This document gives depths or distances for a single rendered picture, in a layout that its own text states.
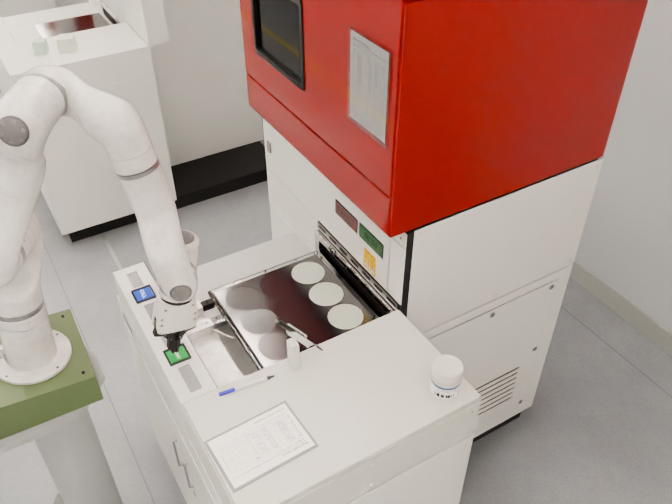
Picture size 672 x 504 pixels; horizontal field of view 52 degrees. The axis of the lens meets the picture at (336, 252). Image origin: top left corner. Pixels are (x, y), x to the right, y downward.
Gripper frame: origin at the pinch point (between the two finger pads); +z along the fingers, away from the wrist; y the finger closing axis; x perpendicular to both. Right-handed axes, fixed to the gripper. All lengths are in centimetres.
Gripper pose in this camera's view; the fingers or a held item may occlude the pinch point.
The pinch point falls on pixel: (173, 343)
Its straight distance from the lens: 175.6
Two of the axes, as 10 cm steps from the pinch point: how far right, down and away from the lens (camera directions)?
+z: -1.8, 8.2, 5.4
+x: 5.1, 5.4, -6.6
